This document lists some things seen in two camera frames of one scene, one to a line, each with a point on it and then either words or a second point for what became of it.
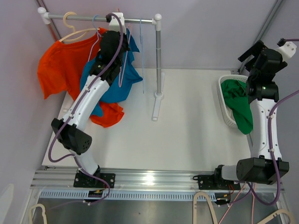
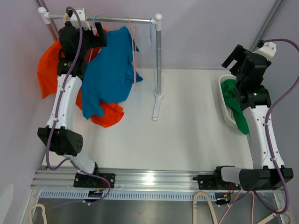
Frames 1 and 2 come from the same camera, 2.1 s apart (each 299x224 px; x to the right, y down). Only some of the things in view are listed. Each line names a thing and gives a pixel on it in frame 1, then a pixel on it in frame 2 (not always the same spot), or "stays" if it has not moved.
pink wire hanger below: (253, 193) stays
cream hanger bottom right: (281, 211) stays
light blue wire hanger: (141, 55) → (151, 22)
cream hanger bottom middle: (195, 210) stays
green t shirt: (236, 97) stays
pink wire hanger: (119, 82) → (134, 75)
